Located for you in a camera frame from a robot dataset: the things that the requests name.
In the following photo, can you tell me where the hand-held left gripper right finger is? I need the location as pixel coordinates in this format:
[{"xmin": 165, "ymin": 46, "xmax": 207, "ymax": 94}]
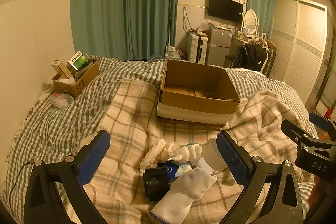
[{"xmin": 216, "ymin": 131, "xmax": 304, "ymax": 224}]

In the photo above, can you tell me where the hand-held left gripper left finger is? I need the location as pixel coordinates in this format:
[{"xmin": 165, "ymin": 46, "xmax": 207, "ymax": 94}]
[{"xmin": 24, "ymin": 131, "xmax": 111, "ymax": 224}]

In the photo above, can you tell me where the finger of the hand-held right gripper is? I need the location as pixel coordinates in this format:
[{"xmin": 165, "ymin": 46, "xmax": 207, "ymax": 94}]
[
  {"xmin": 309, "ymin": 112, "xmax": 336, "ymax": 133},
  {"xmin": 281, "ymin": 119, "xmax": 320, "ymax": 147}
]

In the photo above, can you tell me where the white tape roll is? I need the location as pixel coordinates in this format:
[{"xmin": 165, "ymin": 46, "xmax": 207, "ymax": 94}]
[{"xmin": 203, "ymin": 142, "xmax": 228, "ymax": 171}]

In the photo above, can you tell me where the cream plaid blanket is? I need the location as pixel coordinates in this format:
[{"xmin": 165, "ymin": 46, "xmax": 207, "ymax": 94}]
[{"xmin": 66, "ymin": 78, "xmax": 319, "ymax": 224}]

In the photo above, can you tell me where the white sock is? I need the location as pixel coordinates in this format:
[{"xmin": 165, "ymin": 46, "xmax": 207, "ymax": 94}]
[{"xmin": 150, "ymin": 167, "xmax": 217, "ymax": 222}]

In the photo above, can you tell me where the blue and white packet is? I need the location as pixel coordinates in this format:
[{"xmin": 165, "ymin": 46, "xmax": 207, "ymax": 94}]
[{"xmin": 165, "ymin": 160, "xmax": 195, "ymax": 180}]

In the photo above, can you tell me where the large open cardboard box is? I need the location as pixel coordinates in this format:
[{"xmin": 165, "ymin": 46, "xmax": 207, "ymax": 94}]
[{"xmin": 157, "ymin": 59, "xmax": 241, "ymax": 125}]

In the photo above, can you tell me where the crumpled clear plastic bag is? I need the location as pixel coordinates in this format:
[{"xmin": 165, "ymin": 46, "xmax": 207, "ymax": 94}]
[{"xmin": 50, "ymin": 92, "xmax": 75, "ymax": 109}]

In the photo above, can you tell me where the black tape roll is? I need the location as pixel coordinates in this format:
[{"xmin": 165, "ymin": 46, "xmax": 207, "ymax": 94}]
[{"xmin": 143, "ymin": 166, "xmax": 170, "ymax": 201}]

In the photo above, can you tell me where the small cardboard box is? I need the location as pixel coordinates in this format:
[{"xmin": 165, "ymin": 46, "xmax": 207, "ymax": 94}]
[{"xmin": 52, "ymin": 57, "xmax": 101, "ymax": 99}]

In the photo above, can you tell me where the white louvred wardrobe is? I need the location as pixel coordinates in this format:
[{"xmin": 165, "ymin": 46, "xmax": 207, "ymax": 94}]
[{"xmin": 266, "ymin": 0, "xmax": 328, "ymax": 106}]

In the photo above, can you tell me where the black jacket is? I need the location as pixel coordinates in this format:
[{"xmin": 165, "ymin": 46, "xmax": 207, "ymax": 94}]
[{"xmin": 229, "ymin": 43, "xmax": 268, "ymax": 73}]

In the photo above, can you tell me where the white and orange carton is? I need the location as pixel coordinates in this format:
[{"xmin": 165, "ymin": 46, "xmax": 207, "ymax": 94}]
[{"xmin": 51, "ymin": 60, "xmax": 74, "ymax": 79}]

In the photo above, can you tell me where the green medicine box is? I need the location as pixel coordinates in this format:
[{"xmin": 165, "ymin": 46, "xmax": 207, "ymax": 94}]
[{"xmin": 65, "ymin": 50, "xmax": 90, "ymax": 73}]

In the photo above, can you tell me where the white ribbed suitcase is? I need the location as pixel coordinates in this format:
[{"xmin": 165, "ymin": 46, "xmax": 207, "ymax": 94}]
[{"xmin": 186, "ymin": 33, "xmax": 208, "ymax": 64}]

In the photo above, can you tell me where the grey mini fridge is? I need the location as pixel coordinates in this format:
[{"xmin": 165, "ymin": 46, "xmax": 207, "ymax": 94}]
[{"xmin": 205, "ymin": 27, "xmax": 232, "ymax": 66}]

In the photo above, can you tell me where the oval white vanity mirror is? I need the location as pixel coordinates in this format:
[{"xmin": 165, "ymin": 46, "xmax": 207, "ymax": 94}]
[{"xmin": 243, "ymin": 9, "xmax": 260, "ymax": 36}]

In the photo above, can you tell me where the clear water jug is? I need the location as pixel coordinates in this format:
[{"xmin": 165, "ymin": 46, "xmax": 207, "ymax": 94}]
[{"xmin": 165, "ymin": 46, "xmax": 181, "ymax": 61}]

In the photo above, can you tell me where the narrow green curtain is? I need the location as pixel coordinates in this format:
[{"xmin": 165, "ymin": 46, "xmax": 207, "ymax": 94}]
[{"xmin": 246, "ymin": 0, "xmax": 276, "ymax": 41}]

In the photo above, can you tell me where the wide green curtain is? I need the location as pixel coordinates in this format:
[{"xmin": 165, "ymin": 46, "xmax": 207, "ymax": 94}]
[{"xmin": 69, "ymin": 0, "xmax": 179, "ymax": 61}]

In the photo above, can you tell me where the black cable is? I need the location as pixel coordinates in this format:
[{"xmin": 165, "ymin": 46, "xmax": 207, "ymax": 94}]
[{"xmin": 9, "ymin": 159, "xmax": 38, "ymax": 205}]

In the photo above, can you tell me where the black wall television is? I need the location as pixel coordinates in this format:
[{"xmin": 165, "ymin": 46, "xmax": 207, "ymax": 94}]
[{"xmin": 208, "ymin": 0, "xmax": 244, "ymax": 24}]

